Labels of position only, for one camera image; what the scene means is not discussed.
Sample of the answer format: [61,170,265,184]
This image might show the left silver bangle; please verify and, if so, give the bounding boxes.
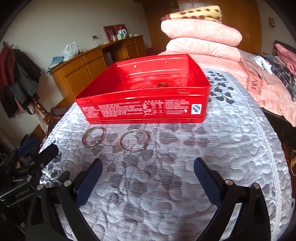
[81,126,105,147]

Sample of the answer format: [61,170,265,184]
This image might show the silver bangle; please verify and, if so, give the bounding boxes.
[81,126,105,147]
[119,129,149,153]

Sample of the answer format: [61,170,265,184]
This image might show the dark hanging clothes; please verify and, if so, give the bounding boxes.
[1,42,41,118]

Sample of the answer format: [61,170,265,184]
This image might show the long wooden sideboard cabinet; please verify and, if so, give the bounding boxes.
[50,35,146,108]

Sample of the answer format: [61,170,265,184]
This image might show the blue cloth on cabinet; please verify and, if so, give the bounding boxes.
[47,56,64,73]

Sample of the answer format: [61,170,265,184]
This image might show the right silver bangle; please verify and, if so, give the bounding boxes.
[119,129,149,153]

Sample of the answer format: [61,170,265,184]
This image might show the white plastic bag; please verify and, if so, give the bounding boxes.
[63,42,79,62]

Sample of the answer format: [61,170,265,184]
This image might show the grey paper bag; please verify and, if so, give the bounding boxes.
[104,52,113,67]

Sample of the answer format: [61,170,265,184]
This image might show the red tin box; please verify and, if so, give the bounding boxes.
[76,54,211,124]

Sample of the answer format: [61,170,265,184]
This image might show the light blue electric kettle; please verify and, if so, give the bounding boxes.
[117,26,127,40]

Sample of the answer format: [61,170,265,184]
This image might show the plaid checked shirt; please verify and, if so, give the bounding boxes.
[271,61,296,102]

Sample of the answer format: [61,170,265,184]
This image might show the pink bed cover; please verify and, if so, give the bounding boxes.
[158,49,296,128]

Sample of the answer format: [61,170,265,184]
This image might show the pink folded clothes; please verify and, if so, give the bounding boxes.
[274,44,296,76]

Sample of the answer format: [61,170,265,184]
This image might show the dark wooden headboard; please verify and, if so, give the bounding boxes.
[273,40,296,55]

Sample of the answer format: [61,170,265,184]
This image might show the lower pink folded quilt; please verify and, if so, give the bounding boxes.
[166,37,241,62]

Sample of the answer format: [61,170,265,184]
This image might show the wooden wardrobe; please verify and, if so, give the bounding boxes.
[132,0,263,56]

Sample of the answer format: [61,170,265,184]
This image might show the yellow brown spotted blanket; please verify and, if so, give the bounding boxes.
[161,6,223,23]

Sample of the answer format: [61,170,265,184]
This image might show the wall socket with plug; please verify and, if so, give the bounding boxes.
[91,35,104,46]

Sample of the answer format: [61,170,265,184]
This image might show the wall mounted phone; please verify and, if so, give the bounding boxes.
[268,17,276,28]

